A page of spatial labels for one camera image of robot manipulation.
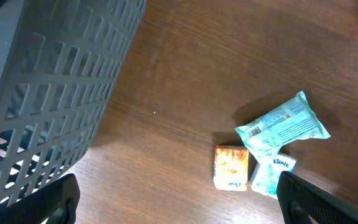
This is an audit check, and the teal Kleenex tissue pack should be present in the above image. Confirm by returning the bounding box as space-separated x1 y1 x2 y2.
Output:
250 152 297 199

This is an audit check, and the teal wet wipes pack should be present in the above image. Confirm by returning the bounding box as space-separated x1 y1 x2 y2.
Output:
235 91 331 164

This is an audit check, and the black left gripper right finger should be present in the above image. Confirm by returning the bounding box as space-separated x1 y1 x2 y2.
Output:
277 171 358 224

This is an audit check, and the grey plastic mesh basket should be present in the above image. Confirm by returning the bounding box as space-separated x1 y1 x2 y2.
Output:
0 0 147 211

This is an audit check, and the orange tissue pack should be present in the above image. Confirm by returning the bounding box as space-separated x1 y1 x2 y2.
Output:
213 145 249 192

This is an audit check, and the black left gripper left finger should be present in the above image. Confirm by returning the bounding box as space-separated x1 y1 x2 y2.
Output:
0 174 80 224

